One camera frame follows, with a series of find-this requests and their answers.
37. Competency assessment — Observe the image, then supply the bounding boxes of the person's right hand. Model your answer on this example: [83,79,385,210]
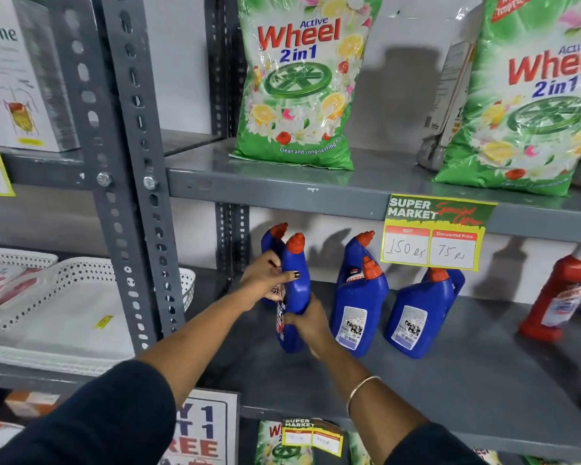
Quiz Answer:
[283,293,341,360]

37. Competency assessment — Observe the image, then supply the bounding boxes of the person's left hand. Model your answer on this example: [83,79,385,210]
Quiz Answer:
[240,251,302,312]

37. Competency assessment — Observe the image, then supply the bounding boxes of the blue toilet cleaner bottle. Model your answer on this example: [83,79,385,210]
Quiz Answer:
[384,267,466,360]
[330,256,390,359]
[260,222,290,306]
[275,232,312,354]
[336,230,376,287]

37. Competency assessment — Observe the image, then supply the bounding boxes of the person's right forearm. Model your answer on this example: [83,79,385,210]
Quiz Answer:
[315,341,433,448]

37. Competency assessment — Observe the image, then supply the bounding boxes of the person's left forearm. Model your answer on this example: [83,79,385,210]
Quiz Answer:
[135,284,253,410]

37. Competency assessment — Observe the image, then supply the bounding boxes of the thin metal bangle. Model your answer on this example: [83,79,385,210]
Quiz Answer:
[346,376,383,417]

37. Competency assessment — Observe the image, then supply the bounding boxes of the small green yellow price tag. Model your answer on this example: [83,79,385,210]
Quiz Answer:
[281,417,344,457]

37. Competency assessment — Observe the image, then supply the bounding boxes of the green detergent powder bag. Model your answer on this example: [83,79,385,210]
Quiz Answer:
[346,431,374,465]
[254,420,316,465]
[229,0,386,171]
[433,0,581,197]

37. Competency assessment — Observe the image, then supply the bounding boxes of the white offer sign red letters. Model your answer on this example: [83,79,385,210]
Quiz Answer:
[157,387,241,465]

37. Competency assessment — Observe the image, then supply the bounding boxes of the large green yellow price tag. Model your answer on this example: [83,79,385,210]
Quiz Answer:
[380,193,499,273]

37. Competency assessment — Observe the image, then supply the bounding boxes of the grey slotted metal shelf rack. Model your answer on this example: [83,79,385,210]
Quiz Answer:
[0,0,223,398]
[98,0,581,465]

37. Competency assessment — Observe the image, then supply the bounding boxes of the large white perforated plastic basket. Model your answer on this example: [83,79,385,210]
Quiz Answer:
[0,256,197,378]

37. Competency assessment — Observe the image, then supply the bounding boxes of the white grey pouch packet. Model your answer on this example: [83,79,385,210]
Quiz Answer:
[416,4,486,173]

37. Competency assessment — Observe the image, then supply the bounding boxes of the red cleaner bottle white cap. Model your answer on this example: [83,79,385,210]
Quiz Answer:
[518,246,581,344]

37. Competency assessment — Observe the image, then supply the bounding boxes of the white perforated basket with packets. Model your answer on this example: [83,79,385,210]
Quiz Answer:
[0,245,59,308]

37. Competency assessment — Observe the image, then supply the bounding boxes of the pink white packet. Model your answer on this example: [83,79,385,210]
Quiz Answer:
[0,262,29,305]

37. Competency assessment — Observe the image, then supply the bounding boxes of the white product box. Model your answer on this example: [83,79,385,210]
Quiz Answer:
[0,0,81,153]

